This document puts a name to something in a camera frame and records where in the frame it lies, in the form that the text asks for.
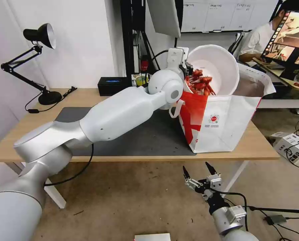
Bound black upright frame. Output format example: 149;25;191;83
120;0;150;79

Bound white and red takeout bag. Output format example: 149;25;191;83
168;63;277;154

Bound white wall board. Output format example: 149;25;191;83
180;0;256;33

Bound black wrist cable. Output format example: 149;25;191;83
144;49;170;76
213;191;249;233

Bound white side desk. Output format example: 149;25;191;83
251;58;299;109

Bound white robot front shell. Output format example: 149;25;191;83
134;233;171;241

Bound dark grey table mat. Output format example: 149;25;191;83
56;106;198;156

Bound white-backed monitor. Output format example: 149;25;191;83
146;0;183;38

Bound black tripod leg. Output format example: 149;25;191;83
248;205;299;215

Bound red crayfish shells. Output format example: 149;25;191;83
184;69;217;97

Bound black desk lamp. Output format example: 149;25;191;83
0;23;63;106

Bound grey power adapter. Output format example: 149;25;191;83
266;214;287;226

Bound black-framed computer monitor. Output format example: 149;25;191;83
260;10;299;81

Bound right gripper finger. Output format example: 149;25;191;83
205;161;222;188
182;165;204;193

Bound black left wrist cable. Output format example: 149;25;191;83
144;49;170;76

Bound person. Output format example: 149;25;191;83
233;0;294;67

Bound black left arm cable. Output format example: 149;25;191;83
42;142;94;187

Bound wooden table with white legs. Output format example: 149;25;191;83
0;88;281;209

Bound black lamp power cable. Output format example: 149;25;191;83
24;86;78;114

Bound white round takeout bowl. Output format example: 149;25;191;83
187;44;240;96

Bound black rectangular box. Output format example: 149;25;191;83
97;77;129;97

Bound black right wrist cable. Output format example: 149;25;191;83
213;191;249;233

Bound white cardboard box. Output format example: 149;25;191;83
272;131;299;164

